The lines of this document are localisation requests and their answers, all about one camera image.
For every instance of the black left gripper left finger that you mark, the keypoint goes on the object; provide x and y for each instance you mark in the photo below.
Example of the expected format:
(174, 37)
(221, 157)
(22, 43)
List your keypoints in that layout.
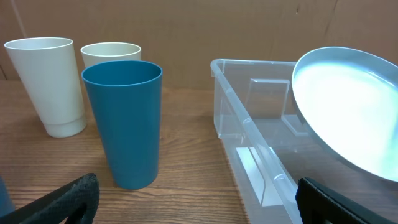
(75, 202)

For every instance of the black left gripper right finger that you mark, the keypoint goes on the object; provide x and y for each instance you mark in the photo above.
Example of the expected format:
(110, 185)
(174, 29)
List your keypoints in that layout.
(318, 204)

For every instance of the clear plastic storage bin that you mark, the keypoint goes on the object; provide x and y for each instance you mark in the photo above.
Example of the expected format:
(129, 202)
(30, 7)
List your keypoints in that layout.
(269, 149)

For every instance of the grey green plate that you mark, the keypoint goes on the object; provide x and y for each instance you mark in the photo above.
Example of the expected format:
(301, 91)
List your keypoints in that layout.
(347, 100)

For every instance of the blue plastic cup lower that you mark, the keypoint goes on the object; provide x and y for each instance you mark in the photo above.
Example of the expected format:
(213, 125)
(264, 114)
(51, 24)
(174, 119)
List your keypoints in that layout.
(6, 204)

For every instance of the blue plastic cup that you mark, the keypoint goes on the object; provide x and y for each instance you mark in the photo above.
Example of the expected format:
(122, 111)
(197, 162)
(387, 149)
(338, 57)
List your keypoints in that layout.
(6, 204)
(125, 97)

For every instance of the blue plastic cup upper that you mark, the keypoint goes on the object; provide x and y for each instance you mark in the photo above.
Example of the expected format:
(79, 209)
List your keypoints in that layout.
(125, 97)

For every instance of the cream plastic cup left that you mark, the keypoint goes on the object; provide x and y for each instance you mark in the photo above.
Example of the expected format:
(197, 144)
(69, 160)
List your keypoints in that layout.
(48, 70)

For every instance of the cream plastic cup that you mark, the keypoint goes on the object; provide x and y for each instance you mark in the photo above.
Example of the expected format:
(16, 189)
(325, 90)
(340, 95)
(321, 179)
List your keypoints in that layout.
(48, 70)
(108, 51)

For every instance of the cream plastic cup right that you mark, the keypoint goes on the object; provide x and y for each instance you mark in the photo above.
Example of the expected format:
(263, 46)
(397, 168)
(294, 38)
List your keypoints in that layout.
(108, 51)

